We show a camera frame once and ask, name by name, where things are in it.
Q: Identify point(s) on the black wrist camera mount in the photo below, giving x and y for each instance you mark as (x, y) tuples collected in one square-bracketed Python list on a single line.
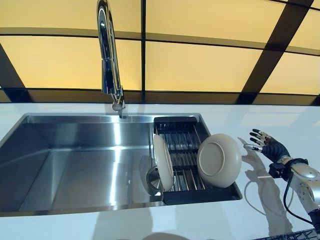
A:
[(276, 170)]

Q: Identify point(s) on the beige ceramic plate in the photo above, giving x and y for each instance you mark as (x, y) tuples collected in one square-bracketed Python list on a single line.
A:
[(217, 162), (163, 162)]

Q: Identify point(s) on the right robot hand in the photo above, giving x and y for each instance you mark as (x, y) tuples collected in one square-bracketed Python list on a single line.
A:
[(275, 150)]

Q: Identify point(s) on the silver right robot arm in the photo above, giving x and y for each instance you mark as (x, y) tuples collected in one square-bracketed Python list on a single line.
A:
[(307, 180)]

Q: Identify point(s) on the chrome gooseneck kitchen faucet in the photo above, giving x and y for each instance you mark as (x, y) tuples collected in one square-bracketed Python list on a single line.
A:
[(107, 62)]

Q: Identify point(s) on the round steel sink strainer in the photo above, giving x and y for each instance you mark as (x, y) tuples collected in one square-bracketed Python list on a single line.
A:
[(153, 181)]

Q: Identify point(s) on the black dish drying rack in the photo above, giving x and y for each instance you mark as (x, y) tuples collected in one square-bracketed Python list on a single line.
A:
[(185, 150)]

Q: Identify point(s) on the stainless steel sink basin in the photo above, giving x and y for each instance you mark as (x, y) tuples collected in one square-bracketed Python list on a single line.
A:
[(75, 162)]

